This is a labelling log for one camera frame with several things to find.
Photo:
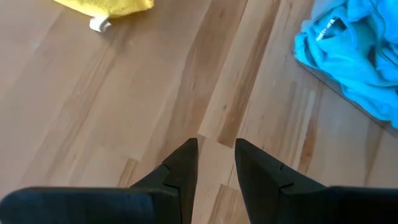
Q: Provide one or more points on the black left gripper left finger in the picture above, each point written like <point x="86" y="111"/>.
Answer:
<point x="124" y="205"/>

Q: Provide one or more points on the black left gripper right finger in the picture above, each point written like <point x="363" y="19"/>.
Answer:
<point x="295" y="205"/>

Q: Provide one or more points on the teal microfiber towel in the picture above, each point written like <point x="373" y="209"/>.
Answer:
<point x="357" y="56"/>

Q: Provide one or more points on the yellow microfiber towel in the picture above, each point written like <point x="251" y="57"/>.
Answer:
<point x="118" y="6"/>

